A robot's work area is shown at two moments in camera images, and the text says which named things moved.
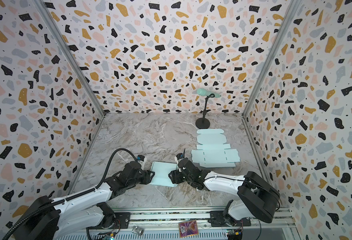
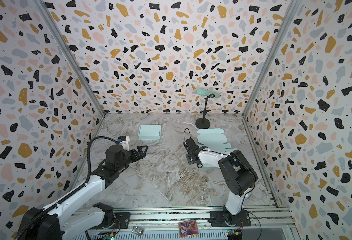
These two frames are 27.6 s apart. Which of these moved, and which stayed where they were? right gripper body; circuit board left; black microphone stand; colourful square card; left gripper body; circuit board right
Moved: right gripper body; left gripper body
Stayed: colourful square card; circuit board right; circuit board left; black microphone stand
